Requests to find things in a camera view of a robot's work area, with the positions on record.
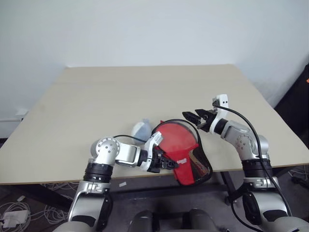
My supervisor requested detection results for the white power adapter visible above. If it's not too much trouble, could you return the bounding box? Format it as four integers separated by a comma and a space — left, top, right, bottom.
0, 209, 31, 228

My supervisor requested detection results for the grey rounded shape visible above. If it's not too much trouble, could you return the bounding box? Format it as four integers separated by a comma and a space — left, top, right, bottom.
129, 209, 160, 232

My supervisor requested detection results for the white floor cable tangle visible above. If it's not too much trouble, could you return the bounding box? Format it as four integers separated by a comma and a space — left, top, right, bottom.
0, 181, 82, 227

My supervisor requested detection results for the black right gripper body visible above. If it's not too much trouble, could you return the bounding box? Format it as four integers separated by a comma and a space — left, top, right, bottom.
197, 109, 219, 132

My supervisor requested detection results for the white blue rounded object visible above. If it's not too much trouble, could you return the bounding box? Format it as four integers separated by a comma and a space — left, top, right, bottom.
131, 117, 153, 146

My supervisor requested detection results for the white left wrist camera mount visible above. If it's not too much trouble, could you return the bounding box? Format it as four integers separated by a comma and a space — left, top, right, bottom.
141, 131, 164, 174

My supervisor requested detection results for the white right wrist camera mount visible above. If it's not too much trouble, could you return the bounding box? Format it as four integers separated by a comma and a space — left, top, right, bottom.
209, 93, 230, 134

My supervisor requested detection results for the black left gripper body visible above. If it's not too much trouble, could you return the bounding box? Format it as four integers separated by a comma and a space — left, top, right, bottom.
148, 149, 168, 174

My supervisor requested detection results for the red black paddle case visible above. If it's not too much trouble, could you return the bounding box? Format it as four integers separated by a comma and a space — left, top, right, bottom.
151, 118, 213, 187

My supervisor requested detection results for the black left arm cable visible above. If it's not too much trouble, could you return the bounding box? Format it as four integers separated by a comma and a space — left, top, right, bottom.
112, 134, 151, 146

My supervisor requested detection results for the white wall cable duct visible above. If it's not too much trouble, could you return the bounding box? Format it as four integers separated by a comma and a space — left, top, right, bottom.
0, 116, 24, 123

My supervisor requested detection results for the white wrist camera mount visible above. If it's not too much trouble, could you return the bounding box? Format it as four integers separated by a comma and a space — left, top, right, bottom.
141, 131, 164, 174
209, 93, 230, 134

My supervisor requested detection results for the black table frame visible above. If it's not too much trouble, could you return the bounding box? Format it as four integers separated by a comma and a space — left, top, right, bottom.
0, 165, 309, 213

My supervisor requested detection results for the black power strip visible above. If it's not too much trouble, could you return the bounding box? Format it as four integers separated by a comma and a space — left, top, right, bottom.
291, 175, 309, 187

